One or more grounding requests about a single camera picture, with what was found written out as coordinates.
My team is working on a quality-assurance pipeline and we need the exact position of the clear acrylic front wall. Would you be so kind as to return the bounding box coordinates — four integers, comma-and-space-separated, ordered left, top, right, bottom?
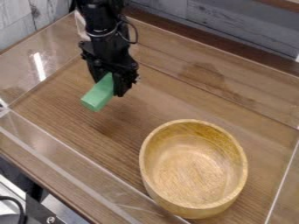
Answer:
0, 109, 191, 224

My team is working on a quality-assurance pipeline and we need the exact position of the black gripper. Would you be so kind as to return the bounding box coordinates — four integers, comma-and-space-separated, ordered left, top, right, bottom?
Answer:
79, 29, 139, 97

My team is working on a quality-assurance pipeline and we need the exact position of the black cable bottom left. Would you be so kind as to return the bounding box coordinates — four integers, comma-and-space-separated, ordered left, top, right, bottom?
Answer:
0, 195, 28, 224

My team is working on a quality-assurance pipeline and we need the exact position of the brown wooden bowl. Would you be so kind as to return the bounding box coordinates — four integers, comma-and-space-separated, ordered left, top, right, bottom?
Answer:
139, 119, 248, 219

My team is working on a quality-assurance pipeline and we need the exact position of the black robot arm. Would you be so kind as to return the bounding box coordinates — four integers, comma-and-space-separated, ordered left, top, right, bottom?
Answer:
75, 0, 139, 97

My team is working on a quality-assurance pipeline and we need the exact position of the green rectangular block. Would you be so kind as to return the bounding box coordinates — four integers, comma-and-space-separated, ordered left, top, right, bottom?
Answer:
80, 73, 113, 112

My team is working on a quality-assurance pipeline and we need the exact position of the clear acrylic corner bracket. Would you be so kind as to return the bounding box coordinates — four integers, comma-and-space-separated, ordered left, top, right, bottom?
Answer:
75, 10, 89, 41

